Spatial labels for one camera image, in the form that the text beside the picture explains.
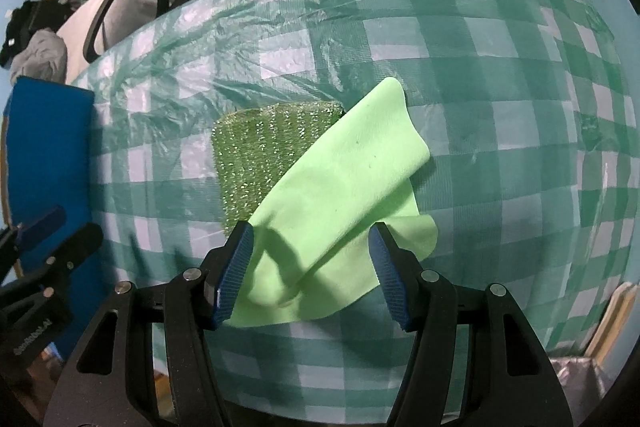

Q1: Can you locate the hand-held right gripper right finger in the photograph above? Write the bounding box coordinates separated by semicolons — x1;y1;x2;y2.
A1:
367;222;576;427

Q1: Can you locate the wooden frame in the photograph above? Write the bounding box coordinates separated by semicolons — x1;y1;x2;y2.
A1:
582;279;640;358

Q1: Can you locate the light green cloth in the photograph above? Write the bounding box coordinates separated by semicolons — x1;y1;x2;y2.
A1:
227;77;440;328

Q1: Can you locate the black clothes pile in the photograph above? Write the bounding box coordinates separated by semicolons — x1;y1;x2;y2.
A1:
0;2;71;68

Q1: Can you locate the bed with grey sheet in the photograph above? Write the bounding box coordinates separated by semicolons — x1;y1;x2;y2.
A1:
55;0;173;78

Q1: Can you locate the grey plastic bag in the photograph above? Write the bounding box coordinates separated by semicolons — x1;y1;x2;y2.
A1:
547;354;613;427

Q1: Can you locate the cardboard box with blue rim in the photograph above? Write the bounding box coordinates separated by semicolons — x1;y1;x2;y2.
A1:
0;77;96;358

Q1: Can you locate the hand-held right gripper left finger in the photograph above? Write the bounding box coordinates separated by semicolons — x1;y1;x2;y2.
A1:
42;221;256;427

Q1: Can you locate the green checked plastic tablecloth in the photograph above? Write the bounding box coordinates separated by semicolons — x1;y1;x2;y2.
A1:
67;0;631;423

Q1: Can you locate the green glitter sponge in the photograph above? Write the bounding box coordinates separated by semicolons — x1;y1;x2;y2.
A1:
212;102;347;233

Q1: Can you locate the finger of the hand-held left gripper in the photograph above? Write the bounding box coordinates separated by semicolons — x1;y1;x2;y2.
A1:
0;207;67;253
0;223;104;308

